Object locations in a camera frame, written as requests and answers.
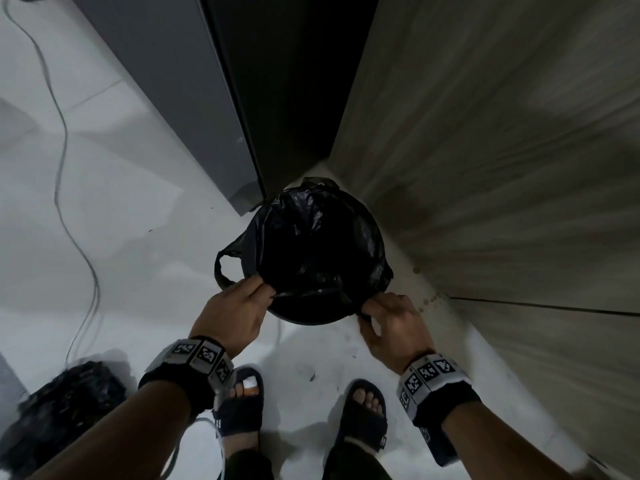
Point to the person's right hand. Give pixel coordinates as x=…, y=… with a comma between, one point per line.
x=397, y=334

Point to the person's left hand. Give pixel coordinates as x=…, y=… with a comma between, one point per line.
x=227, y=314

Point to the person's right thumb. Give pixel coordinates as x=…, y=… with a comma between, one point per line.
x=370, y=308

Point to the person's left thumb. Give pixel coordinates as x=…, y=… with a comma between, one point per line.
x=264, y=297

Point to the black plastic bin liner bag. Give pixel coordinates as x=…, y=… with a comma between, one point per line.
x=310, y=239

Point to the person's right forearm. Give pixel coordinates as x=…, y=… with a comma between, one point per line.
x=500, y=444

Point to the person's left forearm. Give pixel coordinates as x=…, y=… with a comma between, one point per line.
x=120, y=434

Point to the black round trash bin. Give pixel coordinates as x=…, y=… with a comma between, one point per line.
x=315, y=314

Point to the person's left foot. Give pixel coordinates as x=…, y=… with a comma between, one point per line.
x=246, y=388

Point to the person's foot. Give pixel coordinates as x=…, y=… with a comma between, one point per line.
x=246, y=388
x=370, y=402

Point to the person's right foot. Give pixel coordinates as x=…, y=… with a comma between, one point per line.
x=370, y=402

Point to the black left wristband with markers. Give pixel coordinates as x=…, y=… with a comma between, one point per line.
x=192, y=367

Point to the black wristband with markers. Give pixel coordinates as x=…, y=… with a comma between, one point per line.
x=432, y=389
x=192, y=367

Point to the black right wristband with markers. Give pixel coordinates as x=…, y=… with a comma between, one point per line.
x=432, y=389

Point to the black right sandal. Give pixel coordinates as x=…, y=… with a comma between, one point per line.
x=362, y=419

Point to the black sandal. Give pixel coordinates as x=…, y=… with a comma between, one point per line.
x=362, y=419
x=240, y=412

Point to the black left sandal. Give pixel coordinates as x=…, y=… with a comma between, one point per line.
x=240, y=412

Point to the person's right trouser leg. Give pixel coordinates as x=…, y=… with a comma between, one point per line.
x=352, y=462

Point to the person's trouser leg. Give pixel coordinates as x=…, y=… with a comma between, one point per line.
x=352, y=462
x=249, y=464

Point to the person's left trouser leg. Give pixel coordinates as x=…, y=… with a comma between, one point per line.
x=249, y=464

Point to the wood grain cabinet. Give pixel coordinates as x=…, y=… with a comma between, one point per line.
x=500, y=169

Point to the grey cabinet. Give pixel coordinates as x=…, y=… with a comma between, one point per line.
x=185, y=84

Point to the filled black garbage bag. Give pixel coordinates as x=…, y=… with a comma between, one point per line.
x=55, y=414

